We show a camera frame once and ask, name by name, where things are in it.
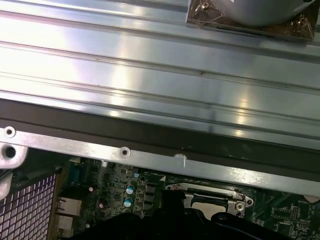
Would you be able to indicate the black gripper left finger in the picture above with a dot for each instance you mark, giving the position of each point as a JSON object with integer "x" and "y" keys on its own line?
{"x": 140, "y": 230}

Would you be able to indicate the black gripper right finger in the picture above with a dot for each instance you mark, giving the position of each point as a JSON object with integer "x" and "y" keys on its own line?
{"x": 205, "y": 230}

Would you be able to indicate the metal socket cover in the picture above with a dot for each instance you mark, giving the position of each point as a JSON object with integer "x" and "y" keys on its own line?
{"x": 212, "y": 194}

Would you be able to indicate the CPU socket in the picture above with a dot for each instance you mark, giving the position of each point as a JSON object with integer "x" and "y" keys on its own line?
{"x": 175, "y": 186}

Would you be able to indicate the green motherboard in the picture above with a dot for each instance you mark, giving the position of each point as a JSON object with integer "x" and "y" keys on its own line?
{"x": 112, "y": 190}

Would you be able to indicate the silver metal port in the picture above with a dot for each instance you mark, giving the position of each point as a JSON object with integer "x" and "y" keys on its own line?
{"x": 65, "y": 223}
{"x": 68, "y": 206}

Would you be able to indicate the blue serial port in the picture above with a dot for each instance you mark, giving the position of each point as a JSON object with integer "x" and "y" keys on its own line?
{"x": 76, "y": 172}

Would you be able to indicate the open black PC case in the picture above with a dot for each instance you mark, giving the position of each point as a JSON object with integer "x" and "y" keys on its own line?
{"x": 75, "y": 147}

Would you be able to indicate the round coin cell battery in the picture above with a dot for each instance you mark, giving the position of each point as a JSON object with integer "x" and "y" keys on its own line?
{"x": 310, "y": 199}

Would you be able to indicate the brown square base plate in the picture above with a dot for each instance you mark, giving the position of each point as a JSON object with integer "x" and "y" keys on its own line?
{"x": 210, "y": 15}

